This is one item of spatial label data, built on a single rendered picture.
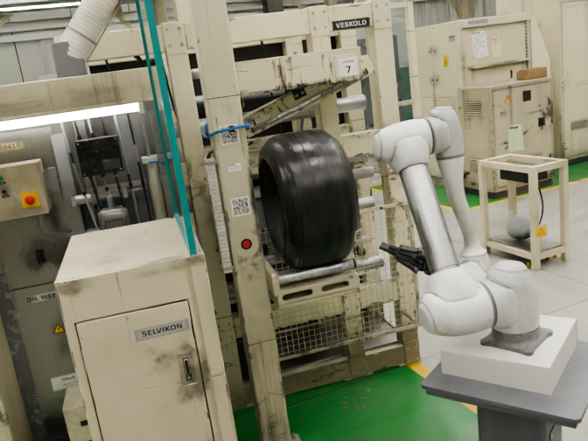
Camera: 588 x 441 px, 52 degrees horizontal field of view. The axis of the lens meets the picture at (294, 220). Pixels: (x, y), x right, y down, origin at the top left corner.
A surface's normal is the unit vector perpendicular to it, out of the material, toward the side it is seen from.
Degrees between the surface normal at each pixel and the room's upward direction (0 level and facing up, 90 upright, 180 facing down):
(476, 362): 90
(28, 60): 90
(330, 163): 53
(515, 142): 90
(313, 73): 90
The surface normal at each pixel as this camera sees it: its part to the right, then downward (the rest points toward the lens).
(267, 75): 0.26, 0.21
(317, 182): 0.19, -0.20
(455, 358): -0.58, 0.27
